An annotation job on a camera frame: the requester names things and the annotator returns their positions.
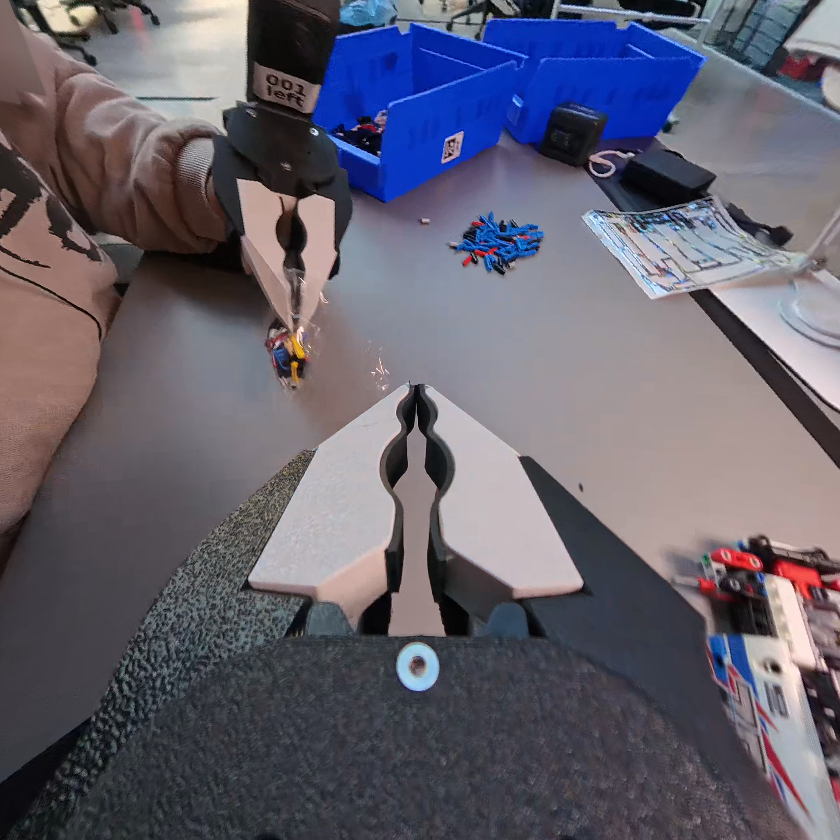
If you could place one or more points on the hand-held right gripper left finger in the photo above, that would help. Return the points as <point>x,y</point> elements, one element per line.
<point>321,518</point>

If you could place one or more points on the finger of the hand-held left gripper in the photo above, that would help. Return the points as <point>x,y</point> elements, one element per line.
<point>259,229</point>
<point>321,243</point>

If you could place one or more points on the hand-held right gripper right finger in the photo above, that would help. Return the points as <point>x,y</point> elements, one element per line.
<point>505,525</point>

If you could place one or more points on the small clear bag lego pieces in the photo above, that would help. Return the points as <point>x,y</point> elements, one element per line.
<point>289,361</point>

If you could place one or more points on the torn clear plastic scrap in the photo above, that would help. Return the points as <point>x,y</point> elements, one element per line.
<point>380,367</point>

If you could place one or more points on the pile of blue lego pins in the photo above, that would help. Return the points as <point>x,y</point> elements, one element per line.
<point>499,243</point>

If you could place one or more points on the white blue red lego car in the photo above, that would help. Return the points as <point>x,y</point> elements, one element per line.
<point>774,656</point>

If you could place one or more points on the person's left forearm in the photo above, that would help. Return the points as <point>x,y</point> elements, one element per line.
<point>131,164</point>

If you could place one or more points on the heap of dark lego pieces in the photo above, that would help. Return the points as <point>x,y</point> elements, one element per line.
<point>358,134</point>

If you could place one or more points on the blue plastic bin white tag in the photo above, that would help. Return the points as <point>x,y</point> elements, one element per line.
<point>426,124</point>

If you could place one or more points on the person's beige printed sweatshirt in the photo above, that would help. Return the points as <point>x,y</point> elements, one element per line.
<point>39,394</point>

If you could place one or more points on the black box-shaped device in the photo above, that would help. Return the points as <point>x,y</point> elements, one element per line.
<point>574,134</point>

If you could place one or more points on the plain blue plastic bin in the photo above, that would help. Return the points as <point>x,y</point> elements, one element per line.
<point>604,85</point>

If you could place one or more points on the shiny sticker sheet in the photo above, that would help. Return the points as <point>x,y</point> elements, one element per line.
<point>682,246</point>

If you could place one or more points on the silver book stand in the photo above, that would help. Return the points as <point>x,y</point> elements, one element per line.
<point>774,328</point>

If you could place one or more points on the black power adapter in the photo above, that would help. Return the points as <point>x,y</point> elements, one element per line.
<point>666,174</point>

